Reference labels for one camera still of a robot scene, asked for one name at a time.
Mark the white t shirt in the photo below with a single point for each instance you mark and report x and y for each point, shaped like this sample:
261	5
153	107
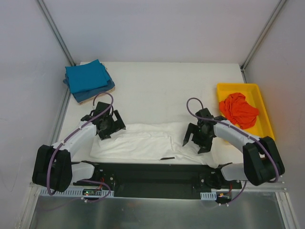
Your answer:
152	143

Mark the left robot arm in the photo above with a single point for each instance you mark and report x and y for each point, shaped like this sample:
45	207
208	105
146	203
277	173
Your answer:
53	167

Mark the teal folded t shirt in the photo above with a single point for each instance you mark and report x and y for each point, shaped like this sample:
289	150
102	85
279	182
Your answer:
87	77

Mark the white slotted cable duct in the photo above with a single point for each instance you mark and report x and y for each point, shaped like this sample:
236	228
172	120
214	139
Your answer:
84	192

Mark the left aluminium frame post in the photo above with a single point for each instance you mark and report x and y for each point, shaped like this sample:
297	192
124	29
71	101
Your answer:
49	19

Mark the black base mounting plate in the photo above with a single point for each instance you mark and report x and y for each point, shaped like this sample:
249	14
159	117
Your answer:
170	181

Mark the orange t shirt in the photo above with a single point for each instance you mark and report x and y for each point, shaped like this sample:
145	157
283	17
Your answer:
238	111

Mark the yellow plastic tray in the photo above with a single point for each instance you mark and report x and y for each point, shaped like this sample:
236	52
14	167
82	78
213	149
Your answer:
253	95

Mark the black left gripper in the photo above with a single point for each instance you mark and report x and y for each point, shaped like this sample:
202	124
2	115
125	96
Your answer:
112	129

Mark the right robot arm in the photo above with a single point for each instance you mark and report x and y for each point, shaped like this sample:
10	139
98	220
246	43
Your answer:
261	159

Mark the right aluminium frame post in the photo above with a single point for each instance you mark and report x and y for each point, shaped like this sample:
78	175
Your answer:
264	32

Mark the blue folded t shirt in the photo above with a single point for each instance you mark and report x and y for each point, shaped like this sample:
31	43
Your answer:
77	96

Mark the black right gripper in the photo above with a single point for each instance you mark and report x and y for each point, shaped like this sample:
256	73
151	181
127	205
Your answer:
198	140

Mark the aluminium frame post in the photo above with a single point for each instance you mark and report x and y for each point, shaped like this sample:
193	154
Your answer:
264	32
49	19

